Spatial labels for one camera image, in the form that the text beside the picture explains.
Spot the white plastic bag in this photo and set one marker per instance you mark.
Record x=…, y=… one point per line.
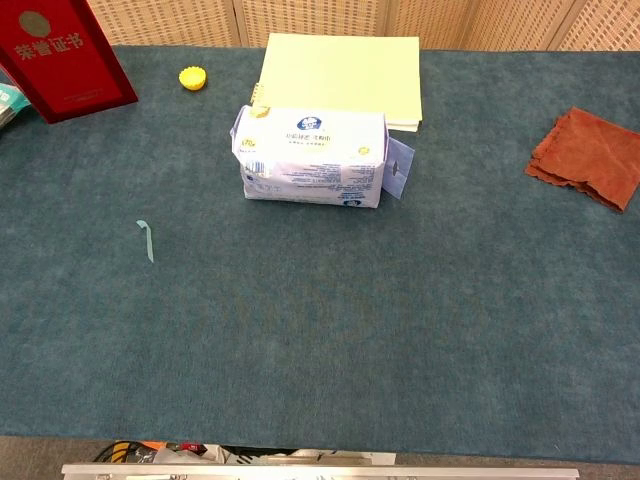
x=200, y=454

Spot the small teal plastic strip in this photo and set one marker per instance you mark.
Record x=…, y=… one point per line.
x=149, y=247

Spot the red certificate book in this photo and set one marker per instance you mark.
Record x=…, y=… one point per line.
x=60, y=60

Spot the aluminium profile rail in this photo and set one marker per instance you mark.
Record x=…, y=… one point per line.
x=320, y=471

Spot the teal and white packet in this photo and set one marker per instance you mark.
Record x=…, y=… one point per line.
x=7, y=102

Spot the rust brown folded cloth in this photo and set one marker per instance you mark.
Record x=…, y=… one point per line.
x=585, y=155

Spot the yellow bottle cap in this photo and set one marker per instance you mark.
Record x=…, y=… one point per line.
x=192, y=78

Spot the teal felt table mat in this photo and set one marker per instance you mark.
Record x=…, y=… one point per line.
x=300, y=300

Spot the white tissue pack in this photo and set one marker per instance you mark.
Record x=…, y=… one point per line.
x=310, y=155

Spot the beige woven folding screen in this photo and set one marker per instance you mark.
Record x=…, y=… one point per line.
x=350, y=20

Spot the pale yellow spiral notebook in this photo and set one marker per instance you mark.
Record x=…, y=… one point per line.
x=345, y=75

